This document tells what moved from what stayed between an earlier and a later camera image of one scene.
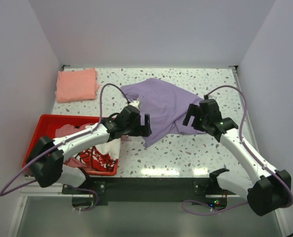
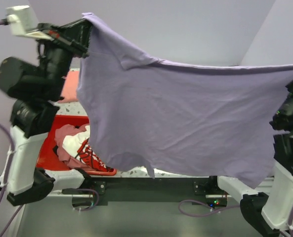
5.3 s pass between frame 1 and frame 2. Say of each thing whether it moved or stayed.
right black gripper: moved
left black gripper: moved
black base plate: stayed
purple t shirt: moved
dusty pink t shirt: stayed
